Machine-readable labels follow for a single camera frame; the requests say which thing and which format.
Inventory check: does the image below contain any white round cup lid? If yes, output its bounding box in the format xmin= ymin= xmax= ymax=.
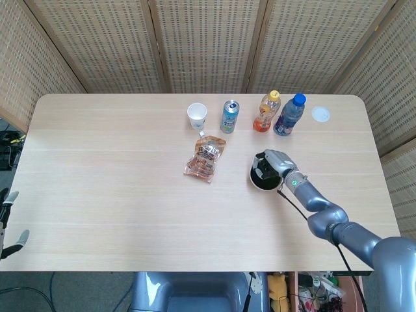
xmin=311 ymin=105 xmax=332 ymax=123

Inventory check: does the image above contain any black floor cable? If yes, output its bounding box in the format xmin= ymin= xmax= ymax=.
xmin=0 ymin=284 xmax=56 ymax=312

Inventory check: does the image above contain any yellow plush toy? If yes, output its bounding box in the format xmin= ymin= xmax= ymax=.
xmin=268 ymin=272 xmax=292 ymax=312

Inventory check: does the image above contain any black equipment with cables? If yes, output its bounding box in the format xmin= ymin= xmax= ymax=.
xmin=0 ymin=129 xmax=27 ymax=170

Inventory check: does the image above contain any grey robot base body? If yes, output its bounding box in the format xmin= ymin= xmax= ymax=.
xmin=129 ymin=271 xmax=270 ymax=312

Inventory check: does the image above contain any orange drink bottle yellow cap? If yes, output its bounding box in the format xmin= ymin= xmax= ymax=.
xmin=253 ymin=90 xmax=282 ymax=133

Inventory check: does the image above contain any clear bottle blue cap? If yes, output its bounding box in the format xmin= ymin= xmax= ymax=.
xmin=273 ymin=93 xmax=307 ymax=137

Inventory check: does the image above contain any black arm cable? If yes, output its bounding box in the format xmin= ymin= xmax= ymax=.
xmin=277 ymin=188 xmax=369 ymax=312

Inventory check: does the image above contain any bamboo folding screen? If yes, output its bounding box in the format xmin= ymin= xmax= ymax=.
xmin=0 ymin=0 xmax=416 ymax=248

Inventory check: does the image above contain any brown spouted drink pouch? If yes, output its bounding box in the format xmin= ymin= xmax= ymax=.
xmin=183 ymin=130 xmax=227 ymax=185

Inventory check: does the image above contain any light blue drink can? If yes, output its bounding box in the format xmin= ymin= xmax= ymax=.
xmin=220 ymin=99 xmax=241 ymax=135

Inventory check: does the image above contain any white perforated bracket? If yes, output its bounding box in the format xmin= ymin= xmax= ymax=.
xmin=243 ymin=272 xmax=263 ymax=312

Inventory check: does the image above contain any paper cup of black coffee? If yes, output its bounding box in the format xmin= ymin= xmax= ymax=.
xmin=248 ymin=159 xmax=283 ymax=192

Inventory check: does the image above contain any brown wooden box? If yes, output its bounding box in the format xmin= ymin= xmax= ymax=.
xmin=287 ymin=271 xmax=367 ymax=312

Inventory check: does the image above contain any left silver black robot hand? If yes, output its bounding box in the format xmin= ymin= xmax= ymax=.
xmin=0 ymin=187 xmax=30 ymax=260

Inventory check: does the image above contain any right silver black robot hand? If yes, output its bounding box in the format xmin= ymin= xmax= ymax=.
xmin=252 ymin=149 xmax=300 ymax=183

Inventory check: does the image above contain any empty white paper cup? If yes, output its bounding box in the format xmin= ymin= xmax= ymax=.
xmin=187 ymin=102 xmax=208 ymax=131

